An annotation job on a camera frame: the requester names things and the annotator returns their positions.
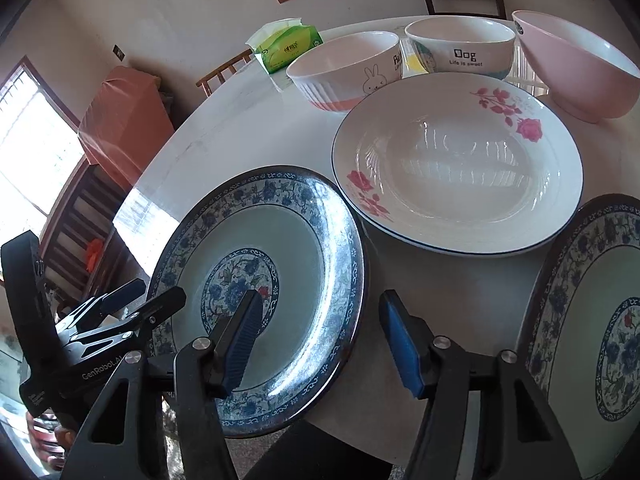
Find blue floral plate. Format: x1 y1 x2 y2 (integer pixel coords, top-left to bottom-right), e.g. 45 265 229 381
148 166 367 438
518 194 639 479

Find white plate pink roses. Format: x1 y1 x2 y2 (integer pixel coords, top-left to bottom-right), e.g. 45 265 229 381
332 73 584 257

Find white bowl rabbit pink base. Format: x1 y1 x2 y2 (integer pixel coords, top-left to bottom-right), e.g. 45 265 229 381
286 30 402 112

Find pink bowl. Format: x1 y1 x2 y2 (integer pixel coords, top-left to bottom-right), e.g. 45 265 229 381
512 10 639 124

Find white bowl Dog print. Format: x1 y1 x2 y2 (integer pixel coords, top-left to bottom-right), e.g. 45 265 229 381
405 15 516 80

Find person left hand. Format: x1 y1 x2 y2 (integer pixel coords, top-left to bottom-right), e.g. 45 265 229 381
54 426 76 451

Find dark wooden bench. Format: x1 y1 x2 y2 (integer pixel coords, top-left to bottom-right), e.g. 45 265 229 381
40 158 130 310

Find orange object on bench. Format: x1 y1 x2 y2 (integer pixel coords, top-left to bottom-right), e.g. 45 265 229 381
85 238 104 274

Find side window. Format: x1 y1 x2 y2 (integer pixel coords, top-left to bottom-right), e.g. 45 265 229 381
0 62 84 242

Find orange cloth cover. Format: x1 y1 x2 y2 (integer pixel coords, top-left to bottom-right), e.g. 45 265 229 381
77 66 175 192

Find light wooden chair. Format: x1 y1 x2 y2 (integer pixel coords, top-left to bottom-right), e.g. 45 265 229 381
195 49 254 96

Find green tissue pack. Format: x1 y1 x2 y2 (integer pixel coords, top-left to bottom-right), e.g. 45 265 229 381
245 18 323 75

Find black wall switch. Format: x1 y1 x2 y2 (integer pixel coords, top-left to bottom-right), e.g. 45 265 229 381
113 44 125 61

